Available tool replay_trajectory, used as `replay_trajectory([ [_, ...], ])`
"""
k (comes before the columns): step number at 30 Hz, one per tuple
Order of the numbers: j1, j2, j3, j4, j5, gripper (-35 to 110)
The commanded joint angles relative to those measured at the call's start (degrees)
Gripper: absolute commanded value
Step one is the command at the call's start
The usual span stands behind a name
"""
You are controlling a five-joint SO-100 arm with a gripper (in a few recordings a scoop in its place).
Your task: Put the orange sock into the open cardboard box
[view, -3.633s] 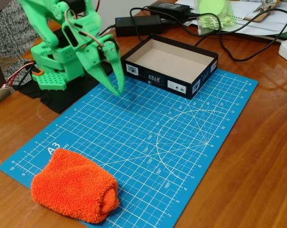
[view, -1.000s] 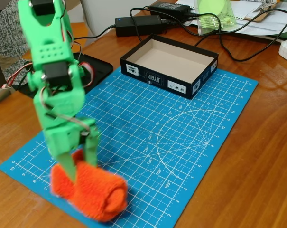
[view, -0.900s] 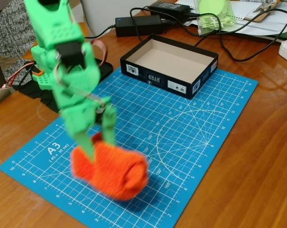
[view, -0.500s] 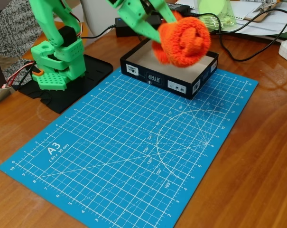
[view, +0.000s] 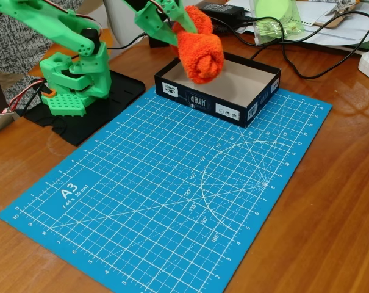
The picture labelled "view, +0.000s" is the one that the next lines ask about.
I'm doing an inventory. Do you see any orange fuzzy sock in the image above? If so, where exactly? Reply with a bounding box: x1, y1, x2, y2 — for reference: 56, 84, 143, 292
169, 5, 225, 85

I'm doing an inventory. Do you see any dark blue cardboard box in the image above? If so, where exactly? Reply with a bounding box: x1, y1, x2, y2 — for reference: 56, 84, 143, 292
154, 50, 282, 129

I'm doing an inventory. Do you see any slim black power adapter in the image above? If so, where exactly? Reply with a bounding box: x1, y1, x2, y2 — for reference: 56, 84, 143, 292
199, 1, 245, 20

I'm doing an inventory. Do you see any green transparent plastic bag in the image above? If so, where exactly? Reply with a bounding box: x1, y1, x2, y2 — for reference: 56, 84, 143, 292
251, 0, 304, 46

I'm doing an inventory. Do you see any grey speckled fabric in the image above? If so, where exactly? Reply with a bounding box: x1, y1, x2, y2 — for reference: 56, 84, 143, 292
0, 12, 56, 107

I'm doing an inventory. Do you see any blue A3 cutting mat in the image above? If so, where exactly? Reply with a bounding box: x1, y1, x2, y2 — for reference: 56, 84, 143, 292
0, 85, 334, 293

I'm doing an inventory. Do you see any white paper stack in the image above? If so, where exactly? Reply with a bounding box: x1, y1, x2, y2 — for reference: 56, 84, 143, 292
225, 0, 369, 55

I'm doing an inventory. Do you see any thin black power cable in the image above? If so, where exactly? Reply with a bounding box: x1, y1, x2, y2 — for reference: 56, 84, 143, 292
106, 32, 149, 49

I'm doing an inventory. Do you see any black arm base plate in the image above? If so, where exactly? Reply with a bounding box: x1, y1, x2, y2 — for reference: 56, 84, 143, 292
23, 69, 147, 147

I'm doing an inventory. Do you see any long black curved cable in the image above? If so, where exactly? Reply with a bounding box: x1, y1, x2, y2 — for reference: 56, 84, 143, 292
250, 32, 369, 79

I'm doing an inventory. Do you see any red and black wire bundle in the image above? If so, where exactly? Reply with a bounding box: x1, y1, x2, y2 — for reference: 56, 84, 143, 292
7, 78, 48, 115

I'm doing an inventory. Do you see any black cable over papers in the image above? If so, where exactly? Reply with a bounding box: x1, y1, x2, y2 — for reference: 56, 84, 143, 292
211, 10, 369, 46

